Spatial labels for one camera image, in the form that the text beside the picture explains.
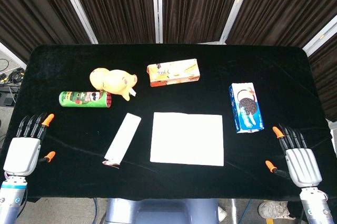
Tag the yellow plush pig toy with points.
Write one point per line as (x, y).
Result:
(113, 80)

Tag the orange biscuit box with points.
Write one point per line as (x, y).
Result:
(173, 72)

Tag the white bookmark with tassel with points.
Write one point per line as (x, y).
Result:
(123, 139)

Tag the blue Oreo cookie box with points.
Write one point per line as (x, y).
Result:
(246, 108)

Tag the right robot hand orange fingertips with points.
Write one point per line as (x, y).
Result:
(302, 164)

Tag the green Pringles can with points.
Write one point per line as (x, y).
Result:
(84, 99)

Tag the brown pleated curtain panel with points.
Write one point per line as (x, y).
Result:
(31, 10)
(284, 5)
(116, 5)
(200, 5)

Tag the grey sneaker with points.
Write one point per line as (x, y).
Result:
(273, 209)

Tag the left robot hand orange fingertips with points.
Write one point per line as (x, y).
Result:
(22, 153)

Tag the blue-grey robot torso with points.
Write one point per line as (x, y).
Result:
(160, 212)

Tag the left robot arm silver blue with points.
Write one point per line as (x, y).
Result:
(10, 197)

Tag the white shoe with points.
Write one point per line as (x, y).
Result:
(222, 213)

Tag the black floor equipment box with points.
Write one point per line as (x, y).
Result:
(8, 96)

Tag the white frame post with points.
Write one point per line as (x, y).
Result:
(319, 34)
(76, 6)
(237, 6)
(157, 8)

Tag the black velvet tablecloth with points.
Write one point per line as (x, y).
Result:
(184, 184)

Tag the white notebook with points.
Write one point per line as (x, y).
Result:
(187, 139)

